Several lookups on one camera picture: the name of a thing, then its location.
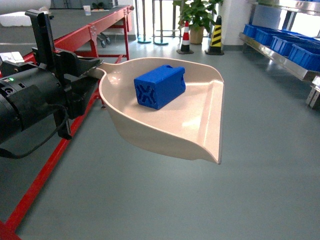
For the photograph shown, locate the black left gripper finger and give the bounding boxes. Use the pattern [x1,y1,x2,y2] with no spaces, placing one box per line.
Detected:
[67,76,99,120]
[72,55,103,77]

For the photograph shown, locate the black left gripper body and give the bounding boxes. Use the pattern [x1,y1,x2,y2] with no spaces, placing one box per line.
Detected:
[0,9,85,140]

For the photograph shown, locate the blue plastic block part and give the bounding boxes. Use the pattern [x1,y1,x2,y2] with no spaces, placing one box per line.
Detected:
[133,65,186,110]

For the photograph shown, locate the beige plastic dustpan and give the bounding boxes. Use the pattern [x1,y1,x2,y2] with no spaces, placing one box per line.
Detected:
[89,57,224,164]

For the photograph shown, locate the steel shelf rack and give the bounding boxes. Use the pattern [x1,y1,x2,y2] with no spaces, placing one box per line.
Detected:
[239,0,320,110]

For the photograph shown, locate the paper cup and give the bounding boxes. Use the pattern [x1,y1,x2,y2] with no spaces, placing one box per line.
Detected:
[83,5,91,16]

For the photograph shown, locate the white foam block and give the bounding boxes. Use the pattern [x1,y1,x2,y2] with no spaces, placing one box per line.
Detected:
[0,11,32,27]

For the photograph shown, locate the white foam roll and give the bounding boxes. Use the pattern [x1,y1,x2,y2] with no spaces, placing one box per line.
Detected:
[0,0,52,15]

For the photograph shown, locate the red white traffic cone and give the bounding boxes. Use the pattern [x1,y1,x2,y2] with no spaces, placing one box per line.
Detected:
[176,21,194,55]

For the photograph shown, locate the potted green plant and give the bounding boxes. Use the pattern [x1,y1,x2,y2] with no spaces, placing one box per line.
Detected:
[173,0,224,45]

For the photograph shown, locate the yellow black traffic cone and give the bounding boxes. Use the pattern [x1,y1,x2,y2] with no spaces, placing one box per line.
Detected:
[204,15,224,56]

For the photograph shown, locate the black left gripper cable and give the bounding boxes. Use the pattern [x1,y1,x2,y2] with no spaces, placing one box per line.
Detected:
[0,103,70,160]

